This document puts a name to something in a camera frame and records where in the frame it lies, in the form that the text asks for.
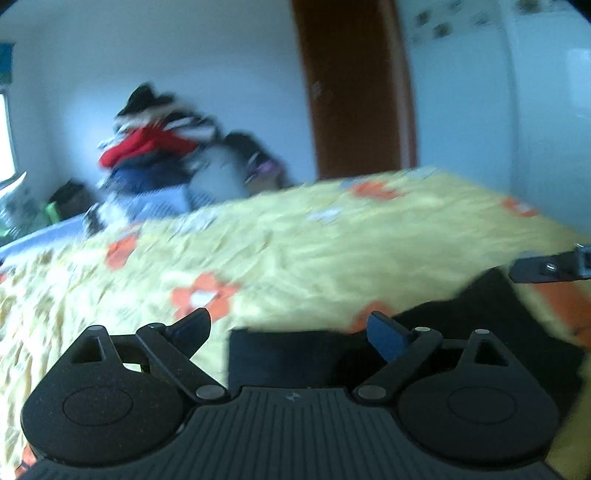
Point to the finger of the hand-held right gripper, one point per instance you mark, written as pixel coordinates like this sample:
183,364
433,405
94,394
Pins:
540,270

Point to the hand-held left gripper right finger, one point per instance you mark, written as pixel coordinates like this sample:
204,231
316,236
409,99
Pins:
388,337

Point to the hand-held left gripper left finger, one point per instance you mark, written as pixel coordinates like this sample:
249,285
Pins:
189,328

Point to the black pants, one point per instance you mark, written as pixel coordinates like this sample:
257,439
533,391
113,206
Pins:
295,360

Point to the yellow floral quilt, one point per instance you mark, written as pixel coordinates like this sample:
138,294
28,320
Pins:
300,240

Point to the blue striped bed sheet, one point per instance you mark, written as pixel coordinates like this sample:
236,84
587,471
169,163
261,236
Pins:
152,203

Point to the dark bag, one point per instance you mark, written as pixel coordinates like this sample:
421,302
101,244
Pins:
74,198

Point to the green plastic chair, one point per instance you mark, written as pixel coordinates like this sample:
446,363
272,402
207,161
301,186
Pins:
51,214

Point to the white wardrobe with flower stickers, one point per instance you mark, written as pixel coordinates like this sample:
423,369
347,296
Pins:
508,92

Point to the pile of clothes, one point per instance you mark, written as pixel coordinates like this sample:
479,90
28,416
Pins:
157,143

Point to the floral pillow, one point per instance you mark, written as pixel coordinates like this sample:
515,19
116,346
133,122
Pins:
18,207

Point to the brown wooden door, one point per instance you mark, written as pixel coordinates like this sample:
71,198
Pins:
355,87

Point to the window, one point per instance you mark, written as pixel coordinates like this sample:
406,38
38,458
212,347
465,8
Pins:
4,134

